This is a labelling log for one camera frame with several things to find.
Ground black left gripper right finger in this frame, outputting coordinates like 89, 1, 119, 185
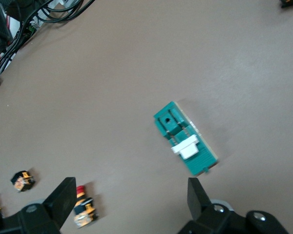
178, 177, 290, 234

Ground looped black cable bundle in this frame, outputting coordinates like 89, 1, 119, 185
21, 0, 96, 25

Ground orange black contact block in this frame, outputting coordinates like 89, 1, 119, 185
10, 170, 37, 193

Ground red emergency stop orange block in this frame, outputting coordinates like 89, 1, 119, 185
73, 185, 100, 229

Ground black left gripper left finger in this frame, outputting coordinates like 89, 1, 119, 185
0, 177, 78, 234

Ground long black cable bundle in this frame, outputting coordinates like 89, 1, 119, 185
0, 14, 40, 100

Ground green load switch white lever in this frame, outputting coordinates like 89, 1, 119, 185
153, 100, 219, 177

